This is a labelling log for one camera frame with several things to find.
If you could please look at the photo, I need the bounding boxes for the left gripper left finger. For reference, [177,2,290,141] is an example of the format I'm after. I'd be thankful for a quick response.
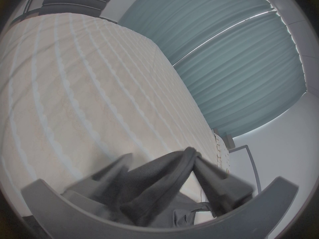
[90,153,134,203]

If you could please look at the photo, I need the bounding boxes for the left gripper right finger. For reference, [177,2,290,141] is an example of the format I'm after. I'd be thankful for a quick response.
[194,156,255,218]

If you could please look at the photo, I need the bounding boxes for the black garment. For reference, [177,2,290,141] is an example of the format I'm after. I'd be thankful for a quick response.
[61,147,215,228]

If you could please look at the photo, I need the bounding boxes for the bed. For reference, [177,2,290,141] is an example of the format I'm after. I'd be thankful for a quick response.
[0,0,232,231]

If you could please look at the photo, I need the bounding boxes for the blue-green curtain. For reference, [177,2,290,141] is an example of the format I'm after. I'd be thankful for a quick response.
[173,11,307,137]
[118,0,277,65]

